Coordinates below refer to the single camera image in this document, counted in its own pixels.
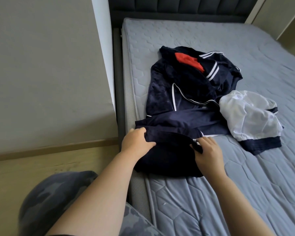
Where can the person's left hand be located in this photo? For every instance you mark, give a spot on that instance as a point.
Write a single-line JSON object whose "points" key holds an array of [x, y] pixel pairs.
{"points": [[135, 143]]}

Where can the person's right hand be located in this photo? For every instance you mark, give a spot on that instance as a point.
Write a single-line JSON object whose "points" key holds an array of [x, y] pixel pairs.
{"points": [[210, 157]]}

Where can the navy white-striped track trousers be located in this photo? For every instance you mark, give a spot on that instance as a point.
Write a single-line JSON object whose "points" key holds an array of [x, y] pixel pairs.
{"points": [[172, 154]]}

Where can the white and navy garment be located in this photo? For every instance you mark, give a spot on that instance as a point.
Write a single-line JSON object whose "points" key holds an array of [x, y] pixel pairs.
{"points": [[248, 115]]}

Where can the red and navy sports jacket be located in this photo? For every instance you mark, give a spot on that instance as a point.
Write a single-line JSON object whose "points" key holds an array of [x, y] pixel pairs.
{"points": [[187, 86]]}

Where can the grey quilted bed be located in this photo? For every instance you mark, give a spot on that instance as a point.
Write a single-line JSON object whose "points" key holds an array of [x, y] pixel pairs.
{"points": [[265, 51]]}

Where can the person's right forearm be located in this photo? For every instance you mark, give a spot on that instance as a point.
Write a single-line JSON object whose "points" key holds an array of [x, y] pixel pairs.
{"points": [[241, 206]]}

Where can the person's left forearm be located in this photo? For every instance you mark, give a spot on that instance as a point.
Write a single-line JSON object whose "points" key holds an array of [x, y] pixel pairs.
{"points": [[98, 199]]}

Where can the dark grey upholstered headboard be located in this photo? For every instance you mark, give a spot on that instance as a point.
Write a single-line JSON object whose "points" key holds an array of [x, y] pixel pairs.
{"points": [[187, 5]]}

